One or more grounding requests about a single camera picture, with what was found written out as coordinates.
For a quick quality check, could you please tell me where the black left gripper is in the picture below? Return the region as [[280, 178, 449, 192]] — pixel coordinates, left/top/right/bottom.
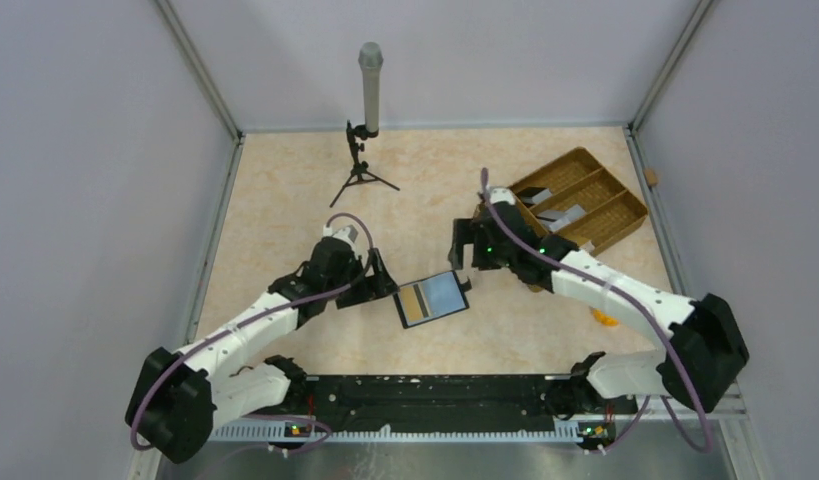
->
[[325, 247, 398, 308]]

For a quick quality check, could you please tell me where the gold credit card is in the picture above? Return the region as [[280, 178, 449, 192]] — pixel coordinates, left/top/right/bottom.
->
[[401, 283, 433, 325]]

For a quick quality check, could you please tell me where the black leather card holder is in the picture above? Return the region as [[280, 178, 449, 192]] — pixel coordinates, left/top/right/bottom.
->
[[393, 270, 473, 329]]

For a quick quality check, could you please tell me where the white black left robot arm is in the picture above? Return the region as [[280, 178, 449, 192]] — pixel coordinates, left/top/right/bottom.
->
[[125, 233, 398, 463]]

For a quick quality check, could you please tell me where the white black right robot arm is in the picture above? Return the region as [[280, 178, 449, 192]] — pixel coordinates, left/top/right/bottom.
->
[[448, 189, 750, 413]]

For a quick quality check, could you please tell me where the black card stack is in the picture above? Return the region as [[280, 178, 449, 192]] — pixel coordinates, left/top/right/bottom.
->
[[517, 186, 553, 206]]

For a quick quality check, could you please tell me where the silver card stack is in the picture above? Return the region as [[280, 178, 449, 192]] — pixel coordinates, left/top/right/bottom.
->
[[536, 204, 586, 233]]

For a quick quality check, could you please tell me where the black mini tripod stand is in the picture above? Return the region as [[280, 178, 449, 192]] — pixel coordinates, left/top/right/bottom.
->
[[329, 120, 400, 208]]

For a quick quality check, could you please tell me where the woven wicker divided tray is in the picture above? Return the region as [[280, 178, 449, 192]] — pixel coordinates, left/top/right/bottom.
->
[[509, 147, 648, 255]]

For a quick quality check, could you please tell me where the red yellow emergency stop button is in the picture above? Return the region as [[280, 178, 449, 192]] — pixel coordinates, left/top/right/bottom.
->
[[591, 308, 619, 327]]

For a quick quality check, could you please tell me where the grey microphone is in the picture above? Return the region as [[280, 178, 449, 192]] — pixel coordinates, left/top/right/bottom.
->
[[358, 42, 384, 138]]

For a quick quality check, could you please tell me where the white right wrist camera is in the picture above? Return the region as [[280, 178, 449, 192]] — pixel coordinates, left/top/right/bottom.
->
[[488, 187, 517, 206]]

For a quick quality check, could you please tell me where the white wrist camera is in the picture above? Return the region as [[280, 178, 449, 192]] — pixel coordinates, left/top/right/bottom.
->
[[488, 187, 517, 206], [322, 225, 358, 246]]

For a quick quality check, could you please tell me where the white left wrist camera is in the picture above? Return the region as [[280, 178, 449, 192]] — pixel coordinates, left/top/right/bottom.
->
[[322, 225, 358, 246]]

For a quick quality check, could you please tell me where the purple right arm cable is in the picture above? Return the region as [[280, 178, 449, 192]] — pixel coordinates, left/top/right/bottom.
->
[[479, 167, 715, 455]]

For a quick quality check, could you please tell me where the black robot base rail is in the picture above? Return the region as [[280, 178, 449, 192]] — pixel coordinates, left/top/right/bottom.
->
[[284, 375, 605, 433]]

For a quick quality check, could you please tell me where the small wooden wall block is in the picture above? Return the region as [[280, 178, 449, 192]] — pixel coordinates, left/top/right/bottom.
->
[[643, 168, 659, 188]]

